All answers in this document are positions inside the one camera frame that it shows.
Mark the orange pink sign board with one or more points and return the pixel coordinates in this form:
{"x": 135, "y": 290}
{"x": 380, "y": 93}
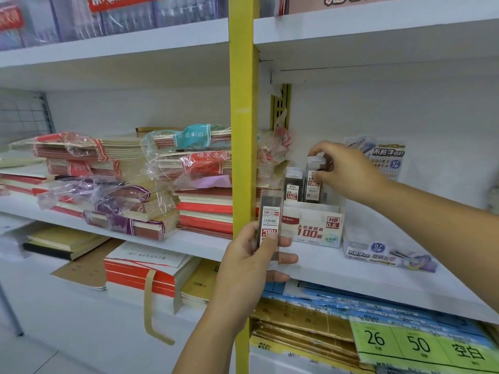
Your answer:
{"x": 304, "y": 3}

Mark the yellow notebook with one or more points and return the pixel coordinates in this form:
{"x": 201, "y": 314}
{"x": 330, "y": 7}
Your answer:
{"x": 200, "y": 284}

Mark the red white receipt book bundle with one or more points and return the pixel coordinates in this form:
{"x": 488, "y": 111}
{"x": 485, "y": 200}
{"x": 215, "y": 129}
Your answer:
{"x": 132, "y": 276}

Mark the flat red white book stack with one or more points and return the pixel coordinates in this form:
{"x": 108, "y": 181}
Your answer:
{"x": 23, "y": 179}

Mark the yellow slotted bracket rail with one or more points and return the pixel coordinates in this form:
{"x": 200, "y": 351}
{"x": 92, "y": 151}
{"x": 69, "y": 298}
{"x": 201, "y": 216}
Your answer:
{"x": 282, "y": 105}

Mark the brown kraft folder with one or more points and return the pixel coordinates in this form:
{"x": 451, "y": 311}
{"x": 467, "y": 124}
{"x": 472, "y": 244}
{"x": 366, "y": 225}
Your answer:
{"x": 85, "y": 268}

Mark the crumpled plastic-wrapped notebook pack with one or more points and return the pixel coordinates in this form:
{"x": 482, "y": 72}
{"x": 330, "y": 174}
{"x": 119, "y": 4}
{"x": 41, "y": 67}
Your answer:
{"x": 273, "y": 147}

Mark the stack of gold paper packs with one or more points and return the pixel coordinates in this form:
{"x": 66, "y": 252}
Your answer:
{"x": 296, "y": 315}

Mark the red-spine notebook stack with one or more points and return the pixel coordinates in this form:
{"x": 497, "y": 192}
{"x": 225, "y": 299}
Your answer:
{"x": 202, "y": 208}

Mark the person's left hand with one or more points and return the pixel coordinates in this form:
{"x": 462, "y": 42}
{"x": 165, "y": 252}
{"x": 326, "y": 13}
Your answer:
{"x": 241, "y": 276}

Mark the grey metal rack leg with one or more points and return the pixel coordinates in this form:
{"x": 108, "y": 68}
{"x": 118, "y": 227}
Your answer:
{"x": 11, "y": 311}

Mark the white lead display box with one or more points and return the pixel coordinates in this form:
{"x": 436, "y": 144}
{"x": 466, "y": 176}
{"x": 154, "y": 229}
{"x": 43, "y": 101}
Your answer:
{"x": 312, "y": 229}

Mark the beige notebook stack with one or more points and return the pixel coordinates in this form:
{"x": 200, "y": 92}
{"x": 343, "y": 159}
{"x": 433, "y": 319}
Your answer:
{"x": 494, "y": 200}

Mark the tan notebooks with black spine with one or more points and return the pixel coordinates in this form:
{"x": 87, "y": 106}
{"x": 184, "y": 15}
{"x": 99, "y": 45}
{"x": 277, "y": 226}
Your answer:
{"x": 58, "y": 239}

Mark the wrapped teal-band notebook pack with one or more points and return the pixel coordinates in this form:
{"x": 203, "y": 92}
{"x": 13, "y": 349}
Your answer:
{"x": 191, "y": 135}

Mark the pink paper sheet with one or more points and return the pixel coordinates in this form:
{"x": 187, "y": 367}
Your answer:
{"x": 212, "y": 182}

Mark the person's right hand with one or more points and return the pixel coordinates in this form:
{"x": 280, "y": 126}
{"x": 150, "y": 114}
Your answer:
{"x": 354, "y": 175}

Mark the wrapped purple-band notebook stack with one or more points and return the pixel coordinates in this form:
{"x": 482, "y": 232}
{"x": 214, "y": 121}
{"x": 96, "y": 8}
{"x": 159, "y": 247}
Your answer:
{"x": 148, "y": 227}

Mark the person's right forearm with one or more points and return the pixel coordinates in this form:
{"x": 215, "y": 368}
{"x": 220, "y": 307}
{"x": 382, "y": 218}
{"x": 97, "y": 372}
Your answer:
{"x": 436, "y": 237}

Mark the yellow shelf post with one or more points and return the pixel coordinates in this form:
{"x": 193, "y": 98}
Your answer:
{"x": 243, "y": 112}

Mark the stack of blue paper packs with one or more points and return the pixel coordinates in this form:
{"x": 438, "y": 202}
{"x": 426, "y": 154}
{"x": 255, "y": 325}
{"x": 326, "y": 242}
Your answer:
{"x": 331, "y": 303}

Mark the wrapped red-band notebook pack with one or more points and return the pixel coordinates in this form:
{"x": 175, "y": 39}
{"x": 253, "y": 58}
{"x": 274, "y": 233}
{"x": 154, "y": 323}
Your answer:
{"x": 202, "y": 161}

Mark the clear pen packs red label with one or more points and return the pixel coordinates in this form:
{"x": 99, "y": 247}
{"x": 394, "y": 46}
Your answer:
{"x": 117, "y": 19}

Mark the clear display of green purple tubes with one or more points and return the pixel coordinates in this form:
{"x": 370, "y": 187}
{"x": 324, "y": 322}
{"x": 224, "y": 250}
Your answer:
{"x": 370, "y": 251}

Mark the wrapped red-band notebook stack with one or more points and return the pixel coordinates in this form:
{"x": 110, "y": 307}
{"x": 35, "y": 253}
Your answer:
{"x": 117, "y": 155}

